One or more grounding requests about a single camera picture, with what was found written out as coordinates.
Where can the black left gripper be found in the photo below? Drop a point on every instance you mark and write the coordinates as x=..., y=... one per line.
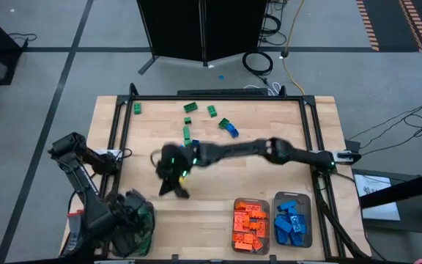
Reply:
x=130, y=214

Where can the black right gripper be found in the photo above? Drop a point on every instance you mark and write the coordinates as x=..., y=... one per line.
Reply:
x=176, y=161

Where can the clear plastic bin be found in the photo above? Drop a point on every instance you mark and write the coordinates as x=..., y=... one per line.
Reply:
x=266, y=205
x=151, y=223
x=308, y=201

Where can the green toy brick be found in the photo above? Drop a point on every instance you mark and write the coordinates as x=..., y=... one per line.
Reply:
x=188, y=142
x=223, y=122
x=190, y=107
x=137, y=108
x=211, y=110
x=187, y=120
x=147, y=238
x=186, y=132

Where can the small orange toy brick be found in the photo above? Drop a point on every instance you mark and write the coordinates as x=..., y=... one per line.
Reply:
x=240, y=206

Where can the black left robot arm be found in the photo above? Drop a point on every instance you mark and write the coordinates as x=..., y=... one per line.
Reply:
x=86, y=190

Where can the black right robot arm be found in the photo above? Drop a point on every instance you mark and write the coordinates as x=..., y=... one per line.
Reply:
x=240, y=148

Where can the small yellow tag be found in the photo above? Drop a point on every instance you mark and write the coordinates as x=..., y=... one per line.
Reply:
x=182, y=179

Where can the red and black clamp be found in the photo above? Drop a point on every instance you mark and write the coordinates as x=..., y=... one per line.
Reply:
x=73, y=227

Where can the long black power strip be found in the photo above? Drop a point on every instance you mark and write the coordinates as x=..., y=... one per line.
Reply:
x=220, y=91

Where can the black folding partition screen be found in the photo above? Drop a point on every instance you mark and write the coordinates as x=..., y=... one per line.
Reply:
x=174, y=29

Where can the white printed paper sheet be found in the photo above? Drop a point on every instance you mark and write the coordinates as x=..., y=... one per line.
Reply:
x=376, y=199

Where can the black beam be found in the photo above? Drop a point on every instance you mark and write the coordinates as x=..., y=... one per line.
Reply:
x=401, y=191

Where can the dark grey side table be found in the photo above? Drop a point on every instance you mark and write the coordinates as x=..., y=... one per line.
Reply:
x=412, y=223

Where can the black mat with striped edges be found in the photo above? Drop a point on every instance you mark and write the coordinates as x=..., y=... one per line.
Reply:
x=387, y=22

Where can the silver mounting bracket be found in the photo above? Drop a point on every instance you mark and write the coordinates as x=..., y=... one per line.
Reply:
x=313, y=152
x=104, y=151

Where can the black aluminium table frame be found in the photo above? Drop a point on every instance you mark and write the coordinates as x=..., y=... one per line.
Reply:
x=214, y=98

